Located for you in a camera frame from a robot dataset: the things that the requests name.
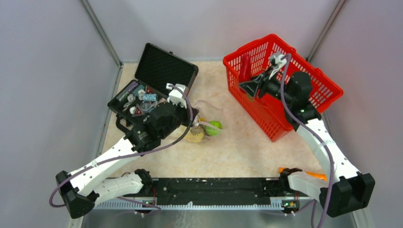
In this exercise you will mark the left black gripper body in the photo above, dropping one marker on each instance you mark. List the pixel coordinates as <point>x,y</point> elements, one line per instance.
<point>181,117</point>

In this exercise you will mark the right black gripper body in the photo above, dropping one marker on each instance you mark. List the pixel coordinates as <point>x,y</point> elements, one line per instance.
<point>270,87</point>

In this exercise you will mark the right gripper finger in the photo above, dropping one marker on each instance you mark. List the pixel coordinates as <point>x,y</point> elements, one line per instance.
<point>254,83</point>
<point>251,89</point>

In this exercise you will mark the red plastic basket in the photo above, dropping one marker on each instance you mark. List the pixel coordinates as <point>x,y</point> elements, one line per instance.
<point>267,111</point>

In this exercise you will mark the yellow toy cabbage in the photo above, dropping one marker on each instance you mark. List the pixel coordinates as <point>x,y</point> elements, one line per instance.
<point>197,132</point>

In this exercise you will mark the clear zip top bag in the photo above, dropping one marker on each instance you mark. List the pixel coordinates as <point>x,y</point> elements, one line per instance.
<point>210,113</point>

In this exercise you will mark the green toy apple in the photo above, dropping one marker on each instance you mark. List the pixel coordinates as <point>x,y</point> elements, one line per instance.
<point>214,128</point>

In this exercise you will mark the red toy chili pepper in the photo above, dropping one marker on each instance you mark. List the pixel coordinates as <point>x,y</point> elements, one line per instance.
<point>245,69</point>

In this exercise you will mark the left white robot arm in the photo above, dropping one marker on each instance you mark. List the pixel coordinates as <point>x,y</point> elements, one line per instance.
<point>81,190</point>

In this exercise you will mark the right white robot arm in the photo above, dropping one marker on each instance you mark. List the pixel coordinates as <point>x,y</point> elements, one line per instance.
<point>345,188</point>

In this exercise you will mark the blue poker chip roll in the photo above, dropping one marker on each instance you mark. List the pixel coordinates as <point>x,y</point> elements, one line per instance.
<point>150,97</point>

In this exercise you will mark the black poker chip case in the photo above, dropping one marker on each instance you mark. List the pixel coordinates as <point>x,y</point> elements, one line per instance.
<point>157,67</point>

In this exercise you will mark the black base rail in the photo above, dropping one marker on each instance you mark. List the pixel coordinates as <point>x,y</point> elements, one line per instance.
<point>223,193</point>

